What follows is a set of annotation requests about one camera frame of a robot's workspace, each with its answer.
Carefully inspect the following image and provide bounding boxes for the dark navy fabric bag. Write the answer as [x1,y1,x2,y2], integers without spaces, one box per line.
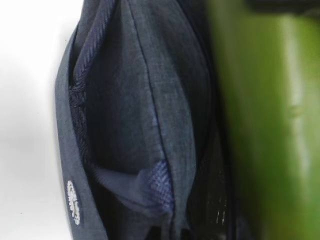
[55,0,252,240]

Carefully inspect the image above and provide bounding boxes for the green cucumber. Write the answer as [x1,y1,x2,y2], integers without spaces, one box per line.
[206,0,320,240]

